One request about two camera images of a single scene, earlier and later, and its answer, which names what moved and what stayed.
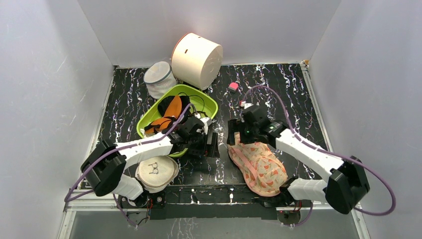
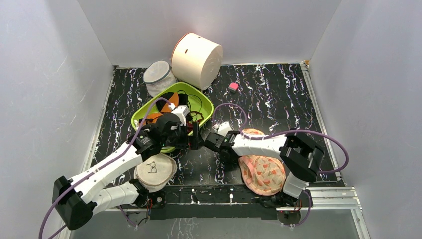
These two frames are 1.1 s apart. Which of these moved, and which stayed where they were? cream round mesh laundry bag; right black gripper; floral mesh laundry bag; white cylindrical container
Moved: right black gripper
Stayed: floral mesh laundry bag; white cylindrical container; cream round mesh laundry bag
